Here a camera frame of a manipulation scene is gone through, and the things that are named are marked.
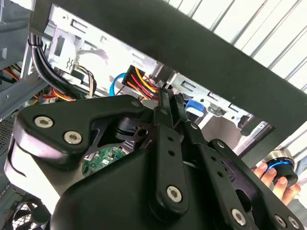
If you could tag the person's hand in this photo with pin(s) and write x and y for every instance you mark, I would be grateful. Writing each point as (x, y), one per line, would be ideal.
(259, 170)

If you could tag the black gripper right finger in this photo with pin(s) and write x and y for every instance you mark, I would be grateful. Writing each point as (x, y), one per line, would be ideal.
(216, 172)

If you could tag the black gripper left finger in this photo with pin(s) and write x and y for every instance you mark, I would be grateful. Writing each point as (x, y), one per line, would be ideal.
(60, 124)

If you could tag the hard disk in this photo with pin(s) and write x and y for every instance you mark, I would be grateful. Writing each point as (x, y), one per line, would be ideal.
(194, 107)

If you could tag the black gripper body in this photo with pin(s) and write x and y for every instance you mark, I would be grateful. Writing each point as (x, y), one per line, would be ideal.
(108, 203)

